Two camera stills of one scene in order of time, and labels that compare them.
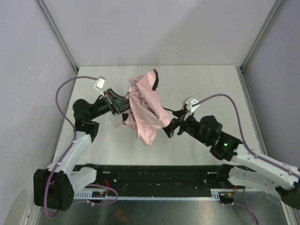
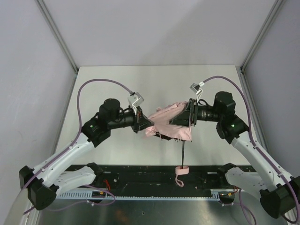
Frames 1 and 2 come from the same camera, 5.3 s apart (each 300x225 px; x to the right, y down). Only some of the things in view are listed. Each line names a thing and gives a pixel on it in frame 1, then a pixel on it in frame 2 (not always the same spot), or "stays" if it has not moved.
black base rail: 157,180 stays
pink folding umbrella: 145,114 to 163,127
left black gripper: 112,103 to 137,120
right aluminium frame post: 277,6 stays
